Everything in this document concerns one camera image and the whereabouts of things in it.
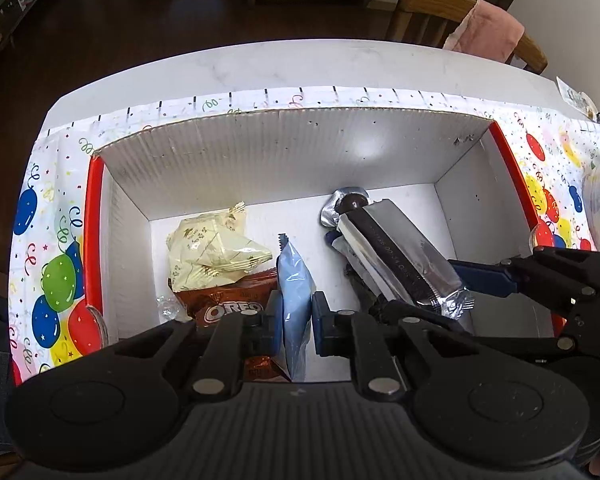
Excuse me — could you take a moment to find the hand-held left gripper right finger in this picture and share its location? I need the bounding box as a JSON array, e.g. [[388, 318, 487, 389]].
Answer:
[[311, 290, 486, 403]]

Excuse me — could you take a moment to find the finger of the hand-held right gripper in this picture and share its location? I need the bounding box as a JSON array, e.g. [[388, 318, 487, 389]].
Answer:
[[447, 246, 600, 314], [554, 304, 600, 357]]

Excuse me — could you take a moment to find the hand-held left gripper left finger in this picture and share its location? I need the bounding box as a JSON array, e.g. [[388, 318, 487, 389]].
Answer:
[[111, 290, 286, 403]]

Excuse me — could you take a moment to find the light blue snack packet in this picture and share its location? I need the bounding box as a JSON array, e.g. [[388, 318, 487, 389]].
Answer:
[[276, 232, 315, 384]]

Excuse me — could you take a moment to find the red orange cookie packet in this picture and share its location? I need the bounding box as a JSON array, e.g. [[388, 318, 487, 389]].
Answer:
[[167, 267, 294, 384]]

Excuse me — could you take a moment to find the silver black snack packet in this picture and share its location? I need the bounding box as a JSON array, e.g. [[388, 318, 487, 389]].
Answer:
[[337, 199, 476, 322]]

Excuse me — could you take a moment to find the cream snack packet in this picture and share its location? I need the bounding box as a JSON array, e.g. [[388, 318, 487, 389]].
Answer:
[[166, 201, 275, 294]]

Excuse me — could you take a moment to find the red white cardboard box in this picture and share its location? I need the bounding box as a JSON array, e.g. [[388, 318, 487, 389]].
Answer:
[[85, 105, 569, 386]]

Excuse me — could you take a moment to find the small clear wrapped packet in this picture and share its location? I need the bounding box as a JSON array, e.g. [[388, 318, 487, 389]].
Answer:
[[555, 76, 600, 121]]

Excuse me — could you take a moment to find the balloon print tablecloth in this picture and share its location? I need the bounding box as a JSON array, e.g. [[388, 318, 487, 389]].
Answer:
[[7, 85, 600, 386]]

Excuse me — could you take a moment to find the pink cloth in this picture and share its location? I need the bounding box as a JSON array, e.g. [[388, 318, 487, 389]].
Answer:
[[442, 0, 526, 64]]

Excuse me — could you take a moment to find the wooden chair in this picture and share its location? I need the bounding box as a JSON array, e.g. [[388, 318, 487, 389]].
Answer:
[[385, 0, 549, 74]]

